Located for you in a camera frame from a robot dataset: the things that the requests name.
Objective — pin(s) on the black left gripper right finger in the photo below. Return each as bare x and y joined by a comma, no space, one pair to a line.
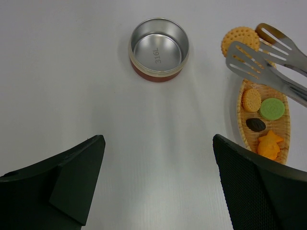
260,194

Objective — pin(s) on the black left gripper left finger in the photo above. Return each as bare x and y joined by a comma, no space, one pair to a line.
53,194

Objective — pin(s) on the dark chocolate leaf cookie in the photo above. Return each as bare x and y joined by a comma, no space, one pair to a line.
255,124

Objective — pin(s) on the green round cookie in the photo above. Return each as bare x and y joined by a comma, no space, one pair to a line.
272,109

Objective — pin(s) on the small round sandwich cookie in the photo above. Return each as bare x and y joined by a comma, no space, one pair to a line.
251,100

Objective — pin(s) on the stainless steel tongs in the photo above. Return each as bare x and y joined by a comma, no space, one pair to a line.
255,66

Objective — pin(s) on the large round dotted biscuit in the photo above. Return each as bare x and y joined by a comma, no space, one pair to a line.
245,35

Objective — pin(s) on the orange fish-shaped cookie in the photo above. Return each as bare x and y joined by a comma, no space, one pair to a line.
268,145

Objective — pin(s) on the boat-shaped woven basket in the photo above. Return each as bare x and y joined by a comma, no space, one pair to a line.
281,127

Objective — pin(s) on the steel bowl with red base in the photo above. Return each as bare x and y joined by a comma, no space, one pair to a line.
158,49

